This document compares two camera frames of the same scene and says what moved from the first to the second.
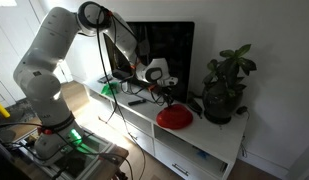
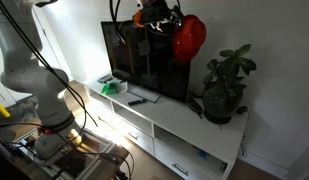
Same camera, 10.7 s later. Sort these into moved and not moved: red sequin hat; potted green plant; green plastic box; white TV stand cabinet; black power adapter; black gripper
Moved: red sequin hat; black gripper
Not moved: green plastic box; white TV stand cabinet; black power adapter; potted green plant
